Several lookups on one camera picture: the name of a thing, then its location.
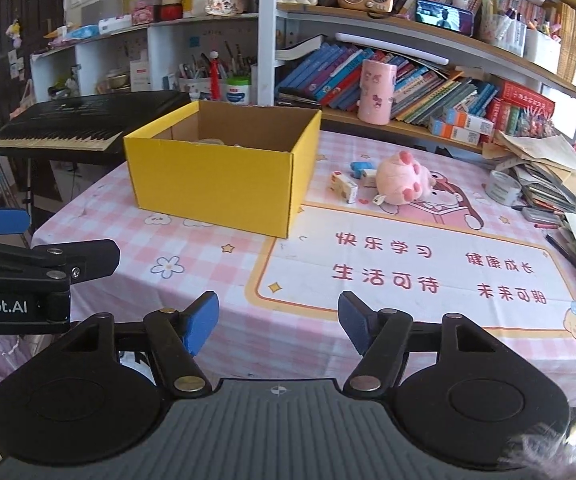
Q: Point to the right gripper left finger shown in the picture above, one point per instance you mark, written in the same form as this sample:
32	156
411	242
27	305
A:
175	338

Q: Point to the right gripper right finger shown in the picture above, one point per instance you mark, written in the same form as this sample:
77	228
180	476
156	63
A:
380	338

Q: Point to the pink plush pig toy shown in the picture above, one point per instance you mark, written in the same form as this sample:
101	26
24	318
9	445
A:
401	179

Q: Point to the small white red box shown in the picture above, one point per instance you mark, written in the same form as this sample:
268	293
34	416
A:
343	186

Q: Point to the pink cartoon table mat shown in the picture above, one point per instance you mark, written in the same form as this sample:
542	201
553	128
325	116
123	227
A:
457	252

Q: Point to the black keyboard piano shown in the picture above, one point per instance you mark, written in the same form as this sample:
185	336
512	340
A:
87	129

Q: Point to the white charger cube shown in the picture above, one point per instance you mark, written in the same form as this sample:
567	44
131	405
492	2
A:
368	178

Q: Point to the blue eraser toy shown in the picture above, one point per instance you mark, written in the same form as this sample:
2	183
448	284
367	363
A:
359	166

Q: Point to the yellow cardboard box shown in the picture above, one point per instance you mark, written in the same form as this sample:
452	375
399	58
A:
244	167

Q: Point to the red pen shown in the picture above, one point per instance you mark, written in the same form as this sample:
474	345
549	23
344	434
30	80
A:
546	226

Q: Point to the grey pencil case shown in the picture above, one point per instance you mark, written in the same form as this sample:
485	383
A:
541	217

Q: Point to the orange white medicine box lower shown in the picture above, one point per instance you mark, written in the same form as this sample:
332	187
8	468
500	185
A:
459	134

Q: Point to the orange white medicine box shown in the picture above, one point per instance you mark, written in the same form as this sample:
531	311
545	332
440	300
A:
459	134
470	122

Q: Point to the stack of papers and books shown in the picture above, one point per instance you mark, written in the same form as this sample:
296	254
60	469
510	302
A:
546	172

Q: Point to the orange white medicine box upper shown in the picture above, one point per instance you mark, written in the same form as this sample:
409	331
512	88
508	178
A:
470	122

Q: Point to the pink cylindrical canister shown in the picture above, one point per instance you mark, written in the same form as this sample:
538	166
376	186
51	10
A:
377	90

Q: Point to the row of books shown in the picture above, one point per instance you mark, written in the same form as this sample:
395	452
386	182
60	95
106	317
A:
332	76

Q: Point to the red dictionary book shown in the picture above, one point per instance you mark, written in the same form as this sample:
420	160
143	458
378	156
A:
525	98

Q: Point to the white shelf unit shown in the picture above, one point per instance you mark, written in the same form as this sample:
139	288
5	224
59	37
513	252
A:
159	45

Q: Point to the smartphone on shelf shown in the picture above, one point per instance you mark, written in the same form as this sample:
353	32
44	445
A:
444	16

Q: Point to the grey duct tape roll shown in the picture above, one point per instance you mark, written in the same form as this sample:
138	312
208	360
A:
502	188

